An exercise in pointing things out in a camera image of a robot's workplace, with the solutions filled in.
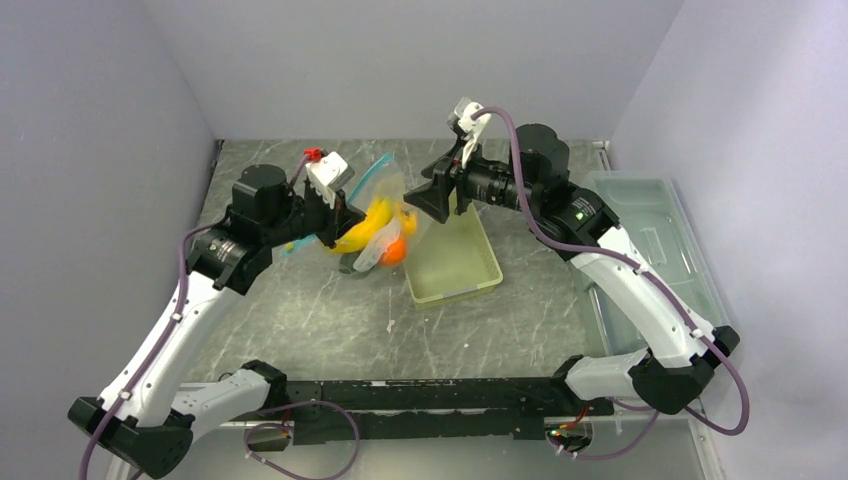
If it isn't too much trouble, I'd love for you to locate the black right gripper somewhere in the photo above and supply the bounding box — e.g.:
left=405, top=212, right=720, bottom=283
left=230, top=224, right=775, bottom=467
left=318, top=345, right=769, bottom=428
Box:
left=404, top=135, right=541, bottom=222

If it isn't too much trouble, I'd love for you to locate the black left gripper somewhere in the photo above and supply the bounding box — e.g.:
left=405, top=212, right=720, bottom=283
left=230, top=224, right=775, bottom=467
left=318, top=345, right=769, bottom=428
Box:
left=263, top=180, right=366, bottom=249

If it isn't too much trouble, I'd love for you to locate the yellow bell pepper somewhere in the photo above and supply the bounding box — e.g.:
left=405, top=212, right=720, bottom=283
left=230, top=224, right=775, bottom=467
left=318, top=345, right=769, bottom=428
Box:
left=395, top=209, right=418, bottom=237

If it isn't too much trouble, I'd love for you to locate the yellow banana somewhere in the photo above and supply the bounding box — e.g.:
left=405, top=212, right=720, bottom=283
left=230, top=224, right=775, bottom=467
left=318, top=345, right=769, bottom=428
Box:
left=329, top=197, right=394, bottom=254

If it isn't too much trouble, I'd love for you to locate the clear zip bag blue zipper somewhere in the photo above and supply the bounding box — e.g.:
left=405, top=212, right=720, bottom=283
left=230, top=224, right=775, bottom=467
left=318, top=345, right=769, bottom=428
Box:
left=282, top=153, right=430, bottom=280

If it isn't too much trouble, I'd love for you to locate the pale yellow plastic basket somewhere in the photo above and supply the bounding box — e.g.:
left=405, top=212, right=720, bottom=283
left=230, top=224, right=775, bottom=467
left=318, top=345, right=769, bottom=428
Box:
left=403, top=204, right=504, bottom=309

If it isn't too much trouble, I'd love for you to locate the orange tangerine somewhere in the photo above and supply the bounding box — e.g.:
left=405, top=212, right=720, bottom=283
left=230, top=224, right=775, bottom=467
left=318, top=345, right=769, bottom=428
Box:
left=378, top=236, right=408, bottom=267

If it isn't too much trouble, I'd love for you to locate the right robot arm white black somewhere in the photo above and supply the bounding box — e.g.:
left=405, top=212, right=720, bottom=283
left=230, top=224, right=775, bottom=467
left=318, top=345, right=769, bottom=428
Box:
left=404, top=124, right=750, bottom=415

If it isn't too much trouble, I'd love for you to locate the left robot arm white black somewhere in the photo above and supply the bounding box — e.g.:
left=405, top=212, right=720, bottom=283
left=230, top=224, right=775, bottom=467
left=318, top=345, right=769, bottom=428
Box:
left=68, top=154, right=364, bottom=479

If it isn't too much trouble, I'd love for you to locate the clear plastic lidded container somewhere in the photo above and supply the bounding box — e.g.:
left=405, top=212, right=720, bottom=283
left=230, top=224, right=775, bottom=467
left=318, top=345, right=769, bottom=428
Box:
left=569, top=171, right=730, bottom=357

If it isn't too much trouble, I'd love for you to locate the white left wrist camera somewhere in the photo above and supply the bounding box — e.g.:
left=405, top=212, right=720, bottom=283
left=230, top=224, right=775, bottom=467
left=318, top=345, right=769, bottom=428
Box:
left=305, top=148, right=355, bottom=207

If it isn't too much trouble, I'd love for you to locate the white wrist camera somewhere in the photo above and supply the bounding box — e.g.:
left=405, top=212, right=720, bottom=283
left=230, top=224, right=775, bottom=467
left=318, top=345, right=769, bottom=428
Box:
left=305, top=148, right=355, bottom=207
left=447, top=97, right=491, bottom=168

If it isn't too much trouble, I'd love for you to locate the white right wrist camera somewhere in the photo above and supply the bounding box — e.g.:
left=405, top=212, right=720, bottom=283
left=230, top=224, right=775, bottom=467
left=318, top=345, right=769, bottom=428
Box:
left=447, top=97, right=491, bottom=168

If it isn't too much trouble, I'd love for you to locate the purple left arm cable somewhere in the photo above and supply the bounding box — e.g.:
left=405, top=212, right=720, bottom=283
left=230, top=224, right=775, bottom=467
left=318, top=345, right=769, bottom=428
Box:
left=78, top=211, right=233, bottom=480

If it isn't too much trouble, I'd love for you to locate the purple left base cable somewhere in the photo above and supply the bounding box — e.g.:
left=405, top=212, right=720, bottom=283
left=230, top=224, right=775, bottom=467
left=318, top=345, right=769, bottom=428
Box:
left=242, top=399, right=362, bottom=480

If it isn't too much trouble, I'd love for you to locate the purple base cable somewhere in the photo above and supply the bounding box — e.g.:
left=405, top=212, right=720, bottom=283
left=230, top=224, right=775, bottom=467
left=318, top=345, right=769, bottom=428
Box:
left=548, top=397, right=660, bottom=463
left=242, top=399, right=362, bottom=480

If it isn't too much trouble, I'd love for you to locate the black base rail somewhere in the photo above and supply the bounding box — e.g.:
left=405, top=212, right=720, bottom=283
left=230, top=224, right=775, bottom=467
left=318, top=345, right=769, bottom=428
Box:
left=262, top=377, right=614, bottom=445

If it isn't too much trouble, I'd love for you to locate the aluminium frame rail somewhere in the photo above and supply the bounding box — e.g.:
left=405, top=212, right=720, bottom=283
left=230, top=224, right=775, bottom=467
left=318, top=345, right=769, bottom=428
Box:
left=596, top=372, right=710, bottom=421

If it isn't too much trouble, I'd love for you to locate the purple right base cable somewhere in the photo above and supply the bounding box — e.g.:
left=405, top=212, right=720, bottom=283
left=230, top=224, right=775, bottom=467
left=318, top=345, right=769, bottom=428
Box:
left=548, top=397, right=660, bottom=463

